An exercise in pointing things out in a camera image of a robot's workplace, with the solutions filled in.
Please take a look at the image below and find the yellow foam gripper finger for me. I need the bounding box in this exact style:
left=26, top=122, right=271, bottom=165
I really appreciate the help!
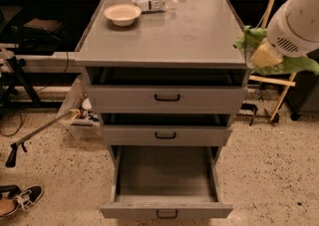
left=250, top=41, right=283, bottom=68

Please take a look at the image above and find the green rice chip bag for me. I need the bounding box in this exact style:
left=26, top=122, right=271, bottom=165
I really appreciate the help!
left=233, top=26, right=319, bottom=76

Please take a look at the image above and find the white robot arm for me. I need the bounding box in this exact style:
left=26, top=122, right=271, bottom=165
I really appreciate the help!
left=249, top=0, right=319, bottom=68

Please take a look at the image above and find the grey drawer cabinet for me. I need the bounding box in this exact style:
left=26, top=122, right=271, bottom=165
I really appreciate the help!
left=74, top=0, right=250, bottom=164

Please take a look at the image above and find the grey top drawer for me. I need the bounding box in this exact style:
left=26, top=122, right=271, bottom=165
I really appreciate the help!
left=85, top=68, right=246, bottom=114

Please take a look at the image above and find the grey drawer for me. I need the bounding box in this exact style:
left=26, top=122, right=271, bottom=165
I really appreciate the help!
left=85, top=68, right=246, bottom=114
left=102, top=113, right=231, bottom=146
left=101, top=146, right=233, bottom=219

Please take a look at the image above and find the grey middle drawer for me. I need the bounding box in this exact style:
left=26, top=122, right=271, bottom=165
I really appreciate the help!
left=102, top=113, right=231, bottom=146

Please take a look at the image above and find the grey bottom drawer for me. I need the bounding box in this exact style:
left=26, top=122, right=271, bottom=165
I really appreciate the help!
left=101, top=146, right=233, bottom=219

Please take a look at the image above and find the clear plastic water bottle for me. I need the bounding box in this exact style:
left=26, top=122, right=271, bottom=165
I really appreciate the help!
left=132, top=0, right=178, bottom=13

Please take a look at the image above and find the white paper bowl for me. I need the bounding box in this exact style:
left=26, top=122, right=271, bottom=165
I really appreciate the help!
left=104, top=4, right=142, bottom=27

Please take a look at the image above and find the clear plastic storage bin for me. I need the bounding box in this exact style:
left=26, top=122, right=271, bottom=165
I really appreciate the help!
left=58, top=75, right=101, bottom=138

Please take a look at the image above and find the long reacher grabber tool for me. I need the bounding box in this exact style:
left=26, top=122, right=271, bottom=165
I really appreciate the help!
left=5, top=111, right=74, bottom=168

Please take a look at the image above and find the black box on shelf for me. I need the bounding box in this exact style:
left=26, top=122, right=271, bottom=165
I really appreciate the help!
left=23, top=18, right=63, bottom=34

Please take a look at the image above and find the black metal stand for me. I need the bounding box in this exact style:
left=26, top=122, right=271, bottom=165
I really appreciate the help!
left=0, top=43, right=41, bottom=107

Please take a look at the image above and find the black and white sneaker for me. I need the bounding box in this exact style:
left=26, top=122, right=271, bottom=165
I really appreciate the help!
left=0, top=185, right=44, bottom=218

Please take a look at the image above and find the wooden easel frame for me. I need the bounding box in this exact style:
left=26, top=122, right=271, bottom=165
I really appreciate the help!
left=249, top=0, right=296, bottom=124

